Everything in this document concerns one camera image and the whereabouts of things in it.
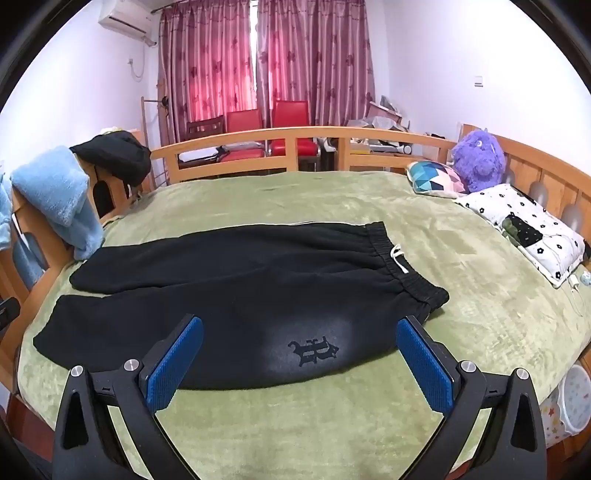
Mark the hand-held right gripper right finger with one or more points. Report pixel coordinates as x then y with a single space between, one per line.
425 369

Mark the light blue fleece towel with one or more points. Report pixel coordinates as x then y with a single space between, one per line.
55 194

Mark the white flowered pillow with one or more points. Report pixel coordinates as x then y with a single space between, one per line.
498 203

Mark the pink flowered curtain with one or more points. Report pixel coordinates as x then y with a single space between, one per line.
203 60
314 55

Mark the wooden clothes rack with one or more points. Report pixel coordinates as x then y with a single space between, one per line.
145 120

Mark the black pants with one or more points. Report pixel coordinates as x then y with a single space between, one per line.
231 286

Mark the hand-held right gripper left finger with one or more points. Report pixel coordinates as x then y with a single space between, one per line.
178 360

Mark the light blue cloth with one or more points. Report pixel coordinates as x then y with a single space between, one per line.
5 207

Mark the green fleece blanket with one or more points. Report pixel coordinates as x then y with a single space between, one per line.
323 198

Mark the red chair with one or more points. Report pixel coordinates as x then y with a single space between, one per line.
244 121
290 113

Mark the white star patterned bucket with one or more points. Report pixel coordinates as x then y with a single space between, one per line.
570 401

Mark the black garment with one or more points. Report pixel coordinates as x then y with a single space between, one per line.
115 154

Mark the dark wooden chair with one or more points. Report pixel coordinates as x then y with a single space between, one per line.
205 127

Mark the purple plush toy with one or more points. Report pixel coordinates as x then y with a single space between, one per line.
478 159

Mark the geometric patterned cushion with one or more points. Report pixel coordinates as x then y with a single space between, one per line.
434 177

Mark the white air conditioner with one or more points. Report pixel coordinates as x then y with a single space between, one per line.
127 16

